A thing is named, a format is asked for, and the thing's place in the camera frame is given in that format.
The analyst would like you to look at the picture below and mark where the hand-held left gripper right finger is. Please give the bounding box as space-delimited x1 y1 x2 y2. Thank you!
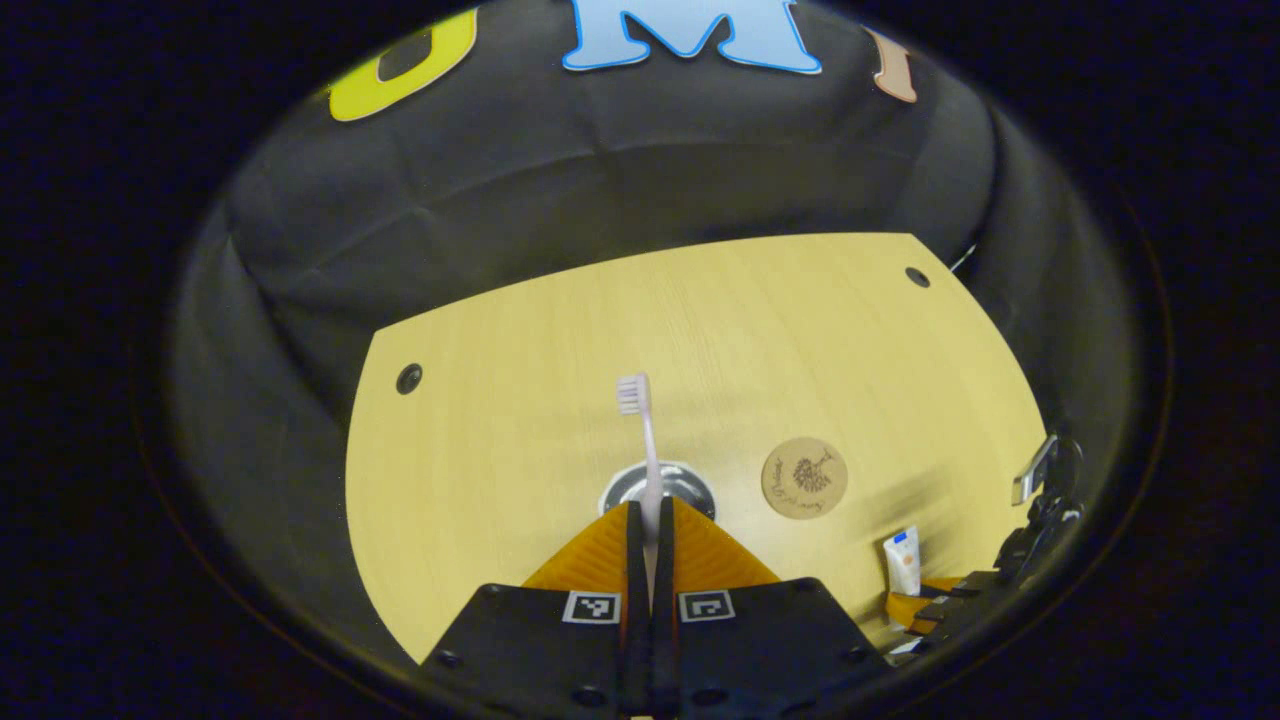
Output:
650 497 896 716

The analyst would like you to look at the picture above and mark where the white toothpaste tube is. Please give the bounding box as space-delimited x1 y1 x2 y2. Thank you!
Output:
883 528 922 598

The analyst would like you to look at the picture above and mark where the black backdrop cloth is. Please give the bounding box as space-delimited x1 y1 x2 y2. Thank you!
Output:
165 0 1141 661

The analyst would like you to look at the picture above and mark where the round wooden coaster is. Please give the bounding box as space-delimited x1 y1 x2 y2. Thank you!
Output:
761 437 849 521

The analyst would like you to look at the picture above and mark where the pink toothbrush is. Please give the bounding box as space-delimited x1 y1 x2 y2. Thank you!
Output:
615 373 666 601

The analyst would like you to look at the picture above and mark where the white cup with wooden handle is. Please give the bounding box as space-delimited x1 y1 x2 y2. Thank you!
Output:
598 460 717 521

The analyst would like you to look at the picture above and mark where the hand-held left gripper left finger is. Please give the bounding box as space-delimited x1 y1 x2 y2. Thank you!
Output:
418 500 651 716

